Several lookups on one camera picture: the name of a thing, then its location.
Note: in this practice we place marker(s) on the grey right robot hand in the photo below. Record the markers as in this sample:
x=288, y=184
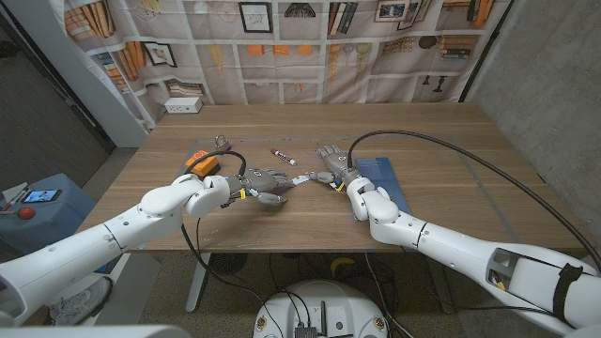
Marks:
x=335, y=164

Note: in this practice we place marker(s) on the blue notebook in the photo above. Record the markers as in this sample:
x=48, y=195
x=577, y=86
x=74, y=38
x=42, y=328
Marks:
x=385, y=180

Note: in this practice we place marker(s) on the silver padlock with blue base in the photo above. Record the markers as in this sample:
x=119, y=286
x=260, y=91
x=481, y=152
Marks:
x=221, y=141

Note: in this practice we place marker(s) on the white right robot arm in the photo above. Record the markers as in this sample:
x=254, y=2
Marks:
x=469, y=249

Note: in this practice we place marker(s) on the grey sneaker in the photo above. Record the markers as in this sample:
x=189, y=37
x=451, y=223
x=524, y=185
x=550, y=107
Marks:
x=80, y=302

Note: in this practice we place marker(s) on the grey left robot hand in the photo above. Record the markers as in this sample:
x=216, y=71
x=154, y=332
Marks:
x=260, y=180

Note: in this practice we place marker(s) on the orange emergency stop box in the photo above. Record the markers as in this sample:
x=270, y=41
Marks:
x=203, y=164

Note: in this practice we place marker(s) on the black round fan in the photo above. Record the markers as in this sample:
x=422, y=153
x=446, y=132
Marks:
x=227, y=264

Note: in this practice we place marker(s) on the blue-grey cabinet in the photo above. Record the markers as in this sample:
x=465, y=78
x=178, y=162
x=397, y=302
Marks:
x=56, y=206

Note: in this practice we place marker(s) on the black backdrop pole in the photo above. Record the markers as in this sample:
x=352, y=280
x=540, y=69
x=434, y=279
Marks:
x=487, y=51

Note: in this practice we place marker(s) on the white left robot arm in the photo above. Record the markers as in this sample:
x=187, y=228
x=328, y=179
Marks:
x=94, y=244

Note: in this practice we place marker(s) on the printed bookshelf backdrop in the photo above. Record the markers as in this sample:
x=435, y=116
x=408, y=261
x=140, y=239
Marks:
x=282, y=66

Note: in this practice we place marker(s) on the grey table leg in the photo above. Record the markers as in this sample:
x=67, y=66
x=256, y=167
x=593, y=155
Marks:
x=439, y=293

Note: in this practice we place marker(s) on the yellow curved object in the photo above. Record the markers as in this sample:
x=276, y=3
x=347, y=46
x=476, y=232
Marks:
x=342, y=263

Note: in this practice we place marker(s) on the black smartphone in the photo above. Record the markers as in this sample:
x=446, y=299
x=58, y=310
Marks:
x=42, y=195

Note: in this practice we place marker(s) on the maroon and white marker pen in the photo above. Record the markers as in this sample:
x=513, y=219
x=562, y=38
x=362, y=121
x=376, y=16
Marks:
x=283, y=156

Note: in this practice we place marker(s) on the white table leg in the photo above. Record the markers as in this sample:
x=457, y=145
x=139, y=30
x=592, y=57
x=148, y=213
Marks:
x=196, y=281

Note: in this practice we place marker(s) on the red knob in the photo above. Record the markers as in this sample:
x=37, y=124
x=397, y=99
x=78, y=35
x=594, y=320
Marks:
x=26, y=213

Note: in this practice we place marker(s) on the white power strip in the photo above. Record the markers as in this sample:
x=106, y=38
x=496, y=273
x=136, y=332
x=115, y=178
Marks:
x=183, y=104

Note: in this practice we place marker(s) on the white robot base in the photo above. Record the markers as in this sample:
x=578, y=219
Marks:
x=338, y=305

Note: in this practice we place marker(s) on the white puzzle piece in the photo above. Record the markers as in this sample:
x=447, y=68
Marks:
x=297, y=180
x=307, y=177

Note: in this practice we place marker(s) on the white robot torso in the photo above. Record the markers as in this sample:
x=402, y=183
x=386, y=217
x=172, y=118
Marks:
x=94, y=333

